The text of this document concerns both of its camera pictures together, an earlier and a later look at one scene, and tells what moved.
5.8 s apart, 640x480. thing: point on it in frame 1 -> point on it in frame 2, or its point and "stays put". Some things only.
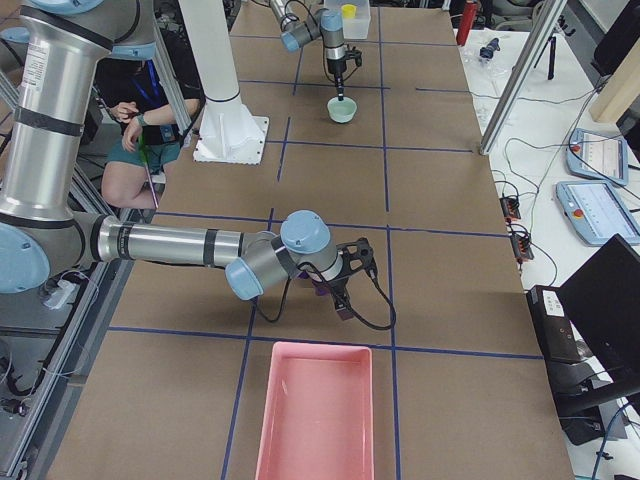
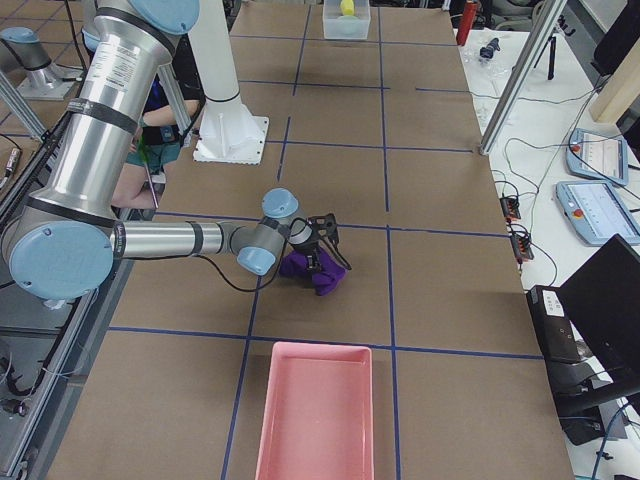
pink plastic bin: [319, 417] stays put
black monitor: [603, 301] stays put
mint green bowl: [341, 111] -> [348, 19]
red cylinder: [465, 23] stays put
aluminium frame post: [521, 77] stays put
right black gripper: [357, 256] -> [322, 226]
